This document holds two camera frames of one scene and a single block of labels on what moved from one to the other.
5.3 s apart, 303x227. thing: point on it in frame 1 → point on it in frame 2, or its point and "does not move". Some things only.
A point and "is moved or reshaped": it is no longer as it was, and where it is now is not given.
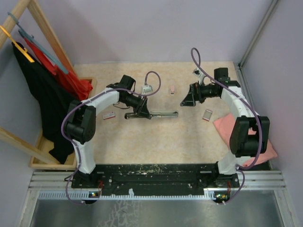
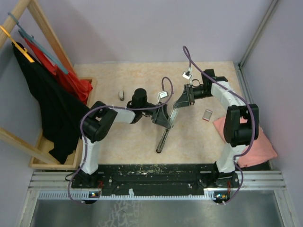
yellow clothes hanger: [23, 50] does not move
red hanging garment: [80, 89] does not move
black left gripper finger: [144, 111] → [162, 117]
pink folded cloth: [225, 124] does not move
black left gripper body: [140, 100] → [155, 114]
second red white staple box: [207, 115] does not move
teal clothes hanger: [31, 38] does not move
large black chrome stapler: [164, 114] is moved or reshaped
